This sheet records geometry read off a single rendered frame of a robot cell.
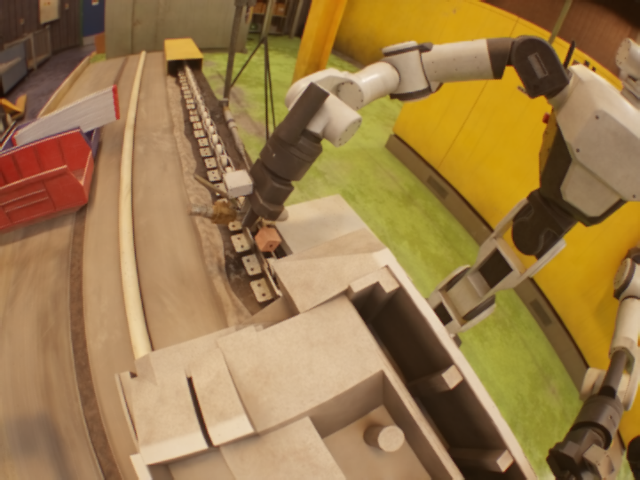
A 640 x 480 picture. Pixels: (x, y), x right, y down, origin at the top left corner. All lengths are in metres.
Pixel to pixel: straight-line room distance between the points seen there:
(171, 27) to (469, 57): 5.37
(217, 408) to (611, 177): 0.70
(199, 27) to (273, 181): 5.36
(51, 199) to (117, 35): 5.04
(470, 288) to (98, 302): 0.98
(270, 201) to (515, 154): 2.08
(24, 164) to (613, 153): 1.37
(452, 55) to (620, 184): 0.42
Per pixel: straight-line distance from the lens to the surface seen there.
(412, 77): 0.61
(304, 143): 0.43
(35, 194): 0.79
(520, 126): 2.33
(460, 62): 0.60
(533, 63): 0.58
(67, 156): 0.91
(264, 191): 0.46
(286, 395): 0.30
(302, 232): 0.60
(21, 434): 0.66
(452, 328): 1.01
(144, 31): 5.73
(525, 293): 2.52
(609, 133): 0.58
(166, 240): 0.64
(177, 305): 0.55
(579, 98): 0.58
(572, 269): 2.36
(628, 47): 0.64
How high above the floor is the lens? 1.23
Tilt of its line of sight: 47 degrees down
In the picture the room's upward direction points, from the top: 22 degrees clockwise
